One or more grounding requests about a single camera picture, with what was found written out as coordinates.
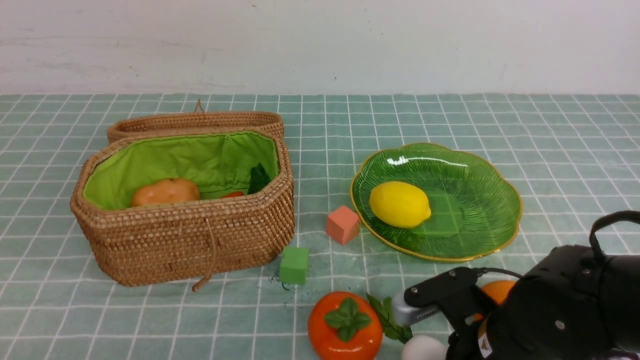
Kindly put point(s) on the brown potato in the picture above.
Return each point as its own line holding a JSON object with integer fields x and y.
{"x": 166, "y": 191}

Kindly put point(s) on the woven wicker basket lid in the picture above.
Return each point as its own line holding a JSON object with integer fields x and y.
{"x": 269, "y": 122}

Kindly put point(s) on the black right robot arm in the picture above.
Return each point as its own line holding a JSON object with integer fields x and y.
{"x": 570, "y": 306}

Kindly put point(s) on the orange persimmon with green calyx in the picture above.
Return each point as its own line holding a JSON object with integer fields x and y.
{"x": 343, "y": 326}

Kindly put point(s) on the orange foam cube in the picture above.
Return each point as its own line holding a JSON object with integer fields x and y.
{"x": 343, "y": 225}

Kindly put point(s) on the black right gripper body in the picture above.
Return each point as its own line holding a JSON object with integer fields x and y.
{"x": 476, "y": 333}

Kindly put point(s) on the yellow lemon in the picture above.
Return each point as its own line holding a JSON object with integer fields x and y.
{"x": 400, "y": 204}

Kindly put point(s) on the green foam cube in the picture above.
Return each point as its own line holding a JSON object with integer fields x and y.
{"x": 294, "y": 265}

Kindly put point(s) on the green glass leaf plate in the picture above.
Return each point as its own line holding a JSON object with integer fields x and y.
{"x": 475, "y": 211}

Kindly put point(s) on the red carrot with green leaves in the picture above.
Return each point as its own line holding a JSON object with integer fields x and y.
{"x": 259, "y": 178}

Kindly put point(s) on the woven wicker basket green lining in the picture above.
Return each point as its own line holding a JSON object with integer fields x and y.
{"x": 159, "y": 243}

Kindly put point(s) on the orange yellow mango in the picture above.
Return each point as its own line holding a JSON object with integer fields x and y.
{"x": 497, "y": 291}

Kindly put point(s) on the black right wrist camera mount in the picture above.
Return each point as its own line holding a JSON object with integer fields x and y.
{"x": 455, "y": 294}

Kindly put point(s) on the white radish with green leaves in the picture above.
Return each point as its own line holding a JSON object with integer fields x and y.
{"x": 414, "y": 347}

